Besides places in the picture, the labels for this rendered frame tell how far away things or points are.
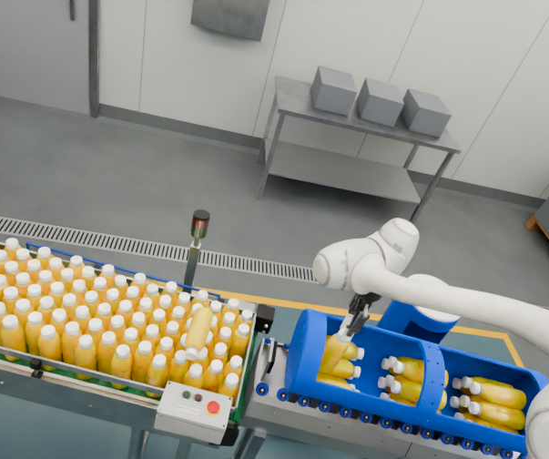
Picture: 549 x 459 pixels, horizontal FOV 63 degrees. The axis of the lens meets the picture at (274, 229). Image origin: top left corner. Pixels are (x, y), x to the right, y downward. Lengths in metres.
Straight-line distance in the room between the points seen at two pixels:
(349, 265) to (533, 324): 0.37
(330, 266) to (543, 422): 0.50
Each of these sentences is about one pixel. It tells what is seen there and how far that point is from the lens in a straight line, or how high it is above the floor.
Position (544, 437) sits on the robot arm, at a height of 1.83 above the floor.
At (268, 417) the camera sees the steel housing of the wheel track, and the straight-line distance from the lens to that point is 1.70.
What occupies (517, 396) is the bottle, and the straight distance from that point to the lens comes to 1.82.
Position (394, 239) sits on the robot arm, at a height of 1.71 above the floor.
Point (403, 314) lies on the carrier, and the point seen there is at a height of 0.95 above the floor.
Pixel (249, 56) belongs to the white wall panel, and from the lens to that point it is 4.39.
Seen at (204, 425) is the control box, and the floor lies 1.09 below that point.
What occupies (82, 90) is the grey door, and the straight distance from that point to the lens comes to 4.76.
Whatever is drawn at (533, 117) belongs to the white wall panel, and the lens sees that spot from 5.41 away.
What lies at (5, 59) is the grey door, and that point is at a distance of 4.92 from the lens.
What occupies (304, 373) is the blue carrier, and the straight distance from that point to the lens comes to 1.47.
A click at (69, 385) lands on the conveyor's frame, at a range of 1.66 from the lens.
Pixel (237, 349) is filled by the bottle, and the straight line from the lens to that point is 1.64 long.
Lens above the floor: 2.32
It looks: 38 degrees down
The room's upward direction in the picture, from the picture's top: 18 degrees clockwise
